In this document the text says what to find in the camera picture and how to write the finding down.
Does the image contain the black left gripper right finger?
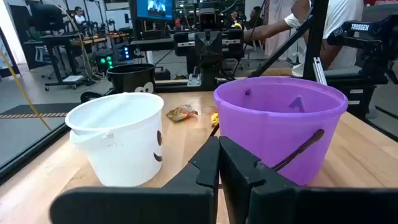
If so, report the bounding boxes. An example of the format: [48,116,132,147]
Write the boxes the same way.
[220,136,398,224]

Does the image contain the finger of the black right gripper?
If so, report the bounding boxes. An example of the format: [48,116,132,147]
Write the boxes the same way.
[195,33,209,67]
[208,33,223,67]

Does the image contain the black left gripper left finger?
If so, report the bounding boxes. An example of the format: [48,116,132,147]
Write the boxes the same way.
[49,136,221,224]

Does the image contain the orange candy wrapper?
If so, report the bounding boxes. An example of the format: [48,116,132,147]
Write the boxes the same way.
[166,105,199,122]

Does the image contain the purple halloween bucket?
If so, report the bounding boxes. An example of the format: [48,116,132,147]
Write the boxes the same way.
[213,77,349,187]

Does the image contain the black skull-print halloween bucket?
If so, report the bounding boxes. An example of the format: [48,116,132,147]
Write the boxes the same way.
[106,63,156,94]

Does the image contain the white ghost-face halloween bucket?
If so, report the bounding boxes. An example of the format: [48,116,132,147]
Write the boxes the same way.
[65,92,165,187]

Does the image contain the person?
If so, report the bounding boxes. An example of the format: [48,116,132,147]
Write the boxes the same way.
[248,6,264,30]
[244,0,364,78]
[73,6,87,25]

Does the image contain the monitor with blue screen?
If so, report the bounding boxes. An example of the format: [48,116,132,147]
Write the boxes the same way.
[136,0,175,22]

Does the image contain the black computer with green lights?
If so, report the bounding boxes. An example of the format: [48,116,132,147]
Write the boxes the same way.
[93,48,115,75]

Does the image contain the black desk on wheels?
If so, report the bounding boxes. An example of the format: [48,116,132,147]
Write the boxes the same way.
[40,32,94,91]

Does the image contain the black mat with hazard stripe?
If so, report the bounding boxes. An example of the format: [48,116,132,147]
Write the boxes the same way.
[0,102,82,121]

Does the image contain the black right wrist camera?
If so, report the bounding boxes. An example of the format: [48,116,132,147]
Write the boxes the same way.
[198,7,218,31]

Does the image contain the black aluminium table frame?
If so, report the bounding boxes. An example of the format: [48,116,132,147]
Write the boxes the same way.
[0,0,330,186]

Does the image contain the silver aluminium extrusion post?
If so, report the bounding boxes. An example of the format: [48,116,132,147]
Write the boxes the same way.
[312,57,328,86]

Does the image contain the yellow floor cable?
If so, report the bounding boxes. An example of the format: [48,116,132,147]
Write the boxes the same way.
[0,49,52,131]

